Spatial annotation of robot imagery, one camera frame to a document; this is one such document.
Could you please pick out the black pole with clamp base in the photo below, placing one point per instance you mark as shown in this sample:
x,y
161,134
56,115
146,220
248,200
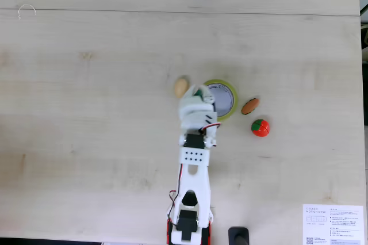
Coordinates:
x,y
238,236

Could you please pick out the toy hot dog burger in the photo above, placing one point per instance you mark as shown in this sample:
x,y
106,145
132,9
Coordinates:
x,y
250,106

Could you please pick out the white printed paper sheet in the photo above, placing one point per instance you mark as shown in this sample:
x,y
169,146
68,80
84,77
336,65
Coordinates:
x,y
330,227

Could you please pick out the beige toy egg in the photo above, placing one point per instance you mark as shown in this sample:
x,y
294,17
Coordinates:
x,y
179,87

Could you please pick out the red toy tomato green top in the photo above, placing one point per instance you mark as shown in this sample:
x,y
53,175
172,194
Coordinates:
x,y
261,128

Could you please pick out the yellow packing tape roll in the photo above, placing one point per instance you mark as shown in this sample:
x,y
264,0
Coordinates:
x,y
234,98

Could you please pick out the green toy cucumber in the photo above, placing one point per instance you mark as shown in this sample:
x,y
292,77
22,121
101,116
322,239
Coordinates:
x,y
198,92

